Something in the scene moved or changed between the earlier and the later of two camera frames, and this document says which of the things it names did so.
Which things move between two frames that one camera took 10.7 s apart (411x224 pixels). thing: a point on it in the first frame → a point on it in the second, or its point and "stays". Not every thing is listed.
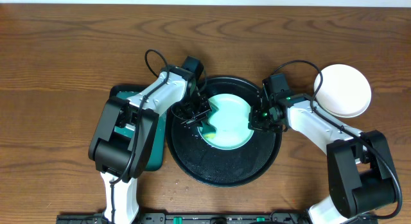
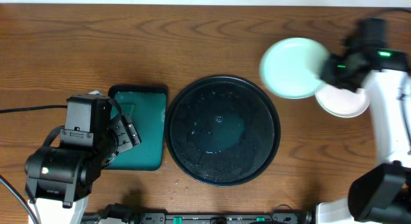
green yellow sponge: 208,131 → 126,109
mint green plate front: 231,122 → 289,67
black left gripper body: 195,114 → 127,133
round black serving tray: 219,167 stays
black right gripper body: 255,120 → 334,73
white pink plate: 345,92 stays
